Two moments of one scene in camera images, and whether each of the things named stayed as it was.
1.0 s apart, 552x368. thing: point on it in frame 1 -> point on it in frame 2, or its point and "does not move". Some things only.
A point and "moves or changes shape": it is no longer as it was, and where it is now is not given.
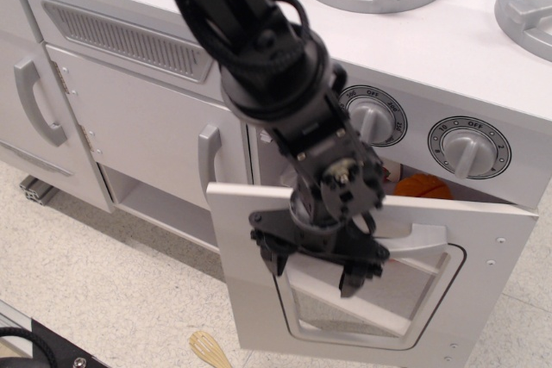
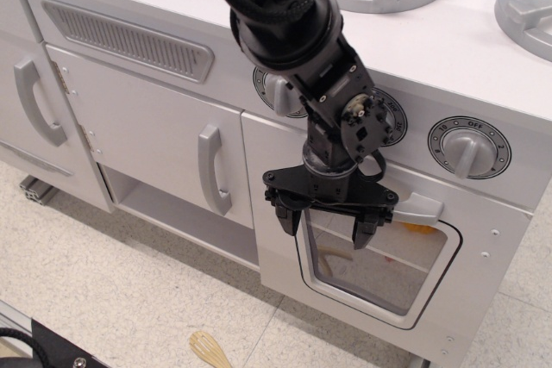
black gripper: [291, 228] -> [331, 188]
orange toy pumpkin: [423, 186] -> [424, 229]
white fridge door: [40, 138] does not move
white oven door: [441, 308] moves or changes shape
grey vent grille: [155, 49] does not move
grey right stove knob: [470, 148] does not move
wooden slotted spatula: [204, 345] does not move
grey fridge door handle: [27, 75] does not move
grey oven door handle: [421, 235] -> [417, 209]
